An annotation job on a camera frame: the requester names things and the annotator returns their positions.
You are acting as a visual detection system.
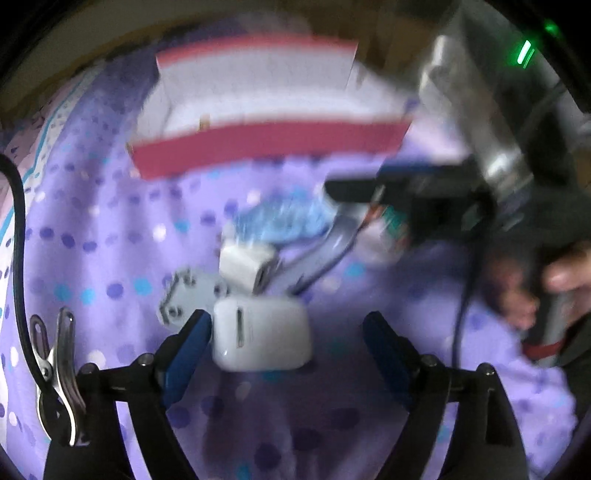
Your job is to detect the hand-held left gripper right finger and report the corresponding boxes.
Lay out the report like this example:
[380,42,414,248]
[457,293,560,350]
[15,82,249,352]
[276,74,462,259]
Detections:
[362,311,529,480]

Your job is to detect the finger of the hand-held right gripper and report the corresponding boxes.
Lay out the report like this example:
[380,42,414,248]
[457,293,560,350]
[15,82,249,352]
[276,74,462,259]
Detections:
[376,159,476,185]
[324,178,495,245]

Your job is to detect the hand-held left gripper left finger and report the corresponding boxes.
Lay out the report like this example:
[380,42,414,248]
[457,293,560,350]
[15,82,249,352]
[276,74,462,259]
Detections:
[44,308,214,480]

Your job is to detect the grey plastic plate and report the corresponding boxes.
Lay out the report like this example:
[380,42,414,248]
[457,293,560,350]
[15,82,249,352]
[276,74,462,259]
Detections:
[159,268,232,328]

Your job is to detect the grey blue tweezers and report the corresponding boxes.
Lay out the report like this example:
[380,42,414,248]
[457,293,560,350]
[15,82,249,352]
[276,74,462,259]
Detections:
[277,208,365,296]

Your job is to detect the light blue tape dispenser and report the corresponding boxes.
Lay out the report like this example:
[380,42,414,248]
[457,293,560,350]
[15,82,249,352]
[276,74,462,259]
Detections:
[233,196,331,245]

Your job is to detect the white earbuds case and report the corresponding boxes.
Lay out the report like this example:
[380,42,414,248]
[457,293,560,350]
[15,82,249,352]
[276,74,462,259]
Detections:
[211,295,315,372]

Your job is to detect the pink rimmed cardboard box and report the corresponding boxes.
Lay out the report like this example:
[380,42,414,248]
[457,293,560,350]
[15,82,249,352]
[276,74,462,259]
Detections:
[127,34,414,181]

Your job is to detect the white charger plug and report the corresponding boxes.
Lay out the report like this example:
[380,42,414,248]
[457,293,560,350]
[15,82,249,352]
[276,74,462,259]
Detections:
[218,242,280,294]

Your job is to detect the person's right hand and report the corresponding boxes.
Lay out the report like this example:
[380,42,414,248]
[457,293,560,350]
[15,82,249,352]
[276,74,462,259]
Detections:
[485,240,591,333]

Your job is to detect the metal spring clip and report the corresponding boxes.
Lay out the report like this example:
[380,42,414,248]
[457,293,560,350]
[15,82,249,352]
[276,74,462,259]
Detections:
[30,307,90,446]

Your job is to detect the purple dotted blanket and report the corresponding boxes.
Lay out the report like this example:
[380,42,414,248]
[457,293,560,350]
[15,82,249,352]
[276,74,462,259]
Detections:
[0,46,578,480]

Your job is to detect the black cable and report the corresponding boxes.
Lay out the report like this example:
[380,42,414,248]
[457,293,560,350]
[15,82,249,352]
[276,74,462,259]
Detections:
[0,154,51,393]

